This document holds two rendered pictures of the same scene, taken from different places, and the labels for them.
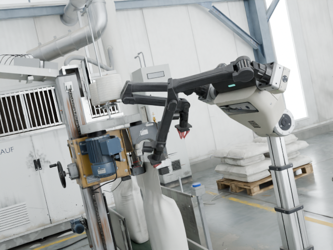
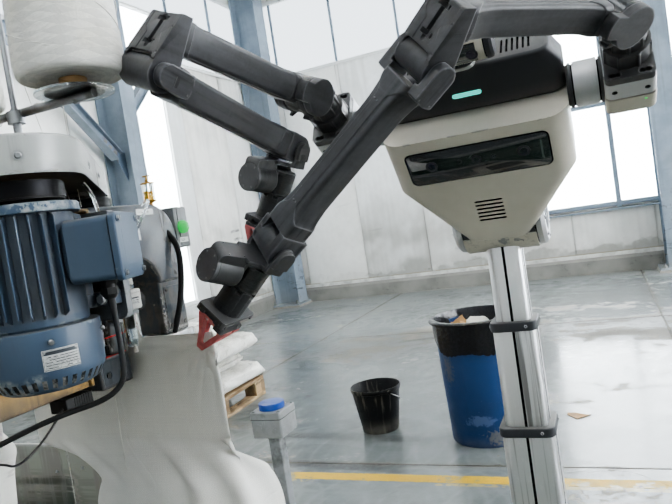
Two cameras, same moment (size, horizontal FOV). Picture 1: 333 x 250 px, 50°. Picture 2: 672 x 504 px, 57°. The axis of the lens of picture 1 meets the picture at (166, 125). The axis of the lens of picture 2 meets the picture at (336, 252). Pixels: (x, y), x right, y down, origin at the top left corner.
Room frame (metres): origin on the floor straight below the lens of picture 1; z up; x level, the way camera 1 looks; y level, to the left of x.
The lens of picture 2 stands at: (1.25, 0.70, 1.25)
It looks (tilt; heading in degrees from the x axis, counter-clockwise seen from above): 3 degrees down; 317
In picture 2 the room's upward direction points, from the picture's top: 9 degrees counter-clockwise
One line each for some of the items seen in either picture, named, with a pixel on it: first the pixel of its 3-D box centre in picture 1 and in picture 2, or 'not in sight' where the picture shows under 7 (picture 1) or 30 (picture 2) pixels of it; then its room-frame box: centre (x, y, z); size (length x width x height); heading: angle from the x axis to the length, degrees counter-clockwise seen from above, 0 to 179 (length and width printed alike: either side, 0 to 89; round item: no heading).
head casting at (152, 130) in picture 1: (141, 141); (86, 274); (2.57, 0.20, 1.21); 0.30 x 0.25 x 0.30; 24
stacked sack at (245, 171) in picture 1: (254, 166); not in sight; (5.03, -1.11, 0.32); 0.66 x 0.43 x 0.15; 116
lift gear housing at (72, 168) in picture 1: (72, 171); not in sight; (2.30, 0.66, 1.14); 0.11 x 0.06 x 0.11; 24
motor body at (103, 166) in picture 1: (101, 156); (36, 297); (2.16, 0.43, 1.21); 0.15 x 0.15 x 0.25
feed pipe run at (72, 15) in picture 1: (79, 32); not in sight; (5.44, 1.01, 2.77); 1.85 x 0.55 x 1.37; 24
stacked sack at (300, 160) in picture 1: (287, 163); (220, 379); (5.29, -1.67, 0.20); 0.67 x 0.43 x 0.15; 114
